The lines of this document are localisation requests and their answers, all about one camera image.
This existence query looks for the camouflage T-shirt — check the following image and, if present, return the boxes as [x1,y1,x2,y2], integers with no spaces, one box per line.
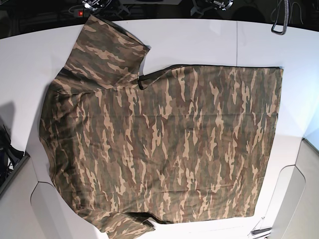
[39,16,283,239]

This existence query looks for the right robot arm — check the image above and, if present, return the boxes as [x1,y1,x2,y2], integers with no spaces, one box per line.
[82,0,106,11]

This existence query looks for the black power strip red switch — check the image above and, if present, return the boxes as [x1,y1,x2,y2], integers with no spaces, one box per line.
[68,5,92,18]

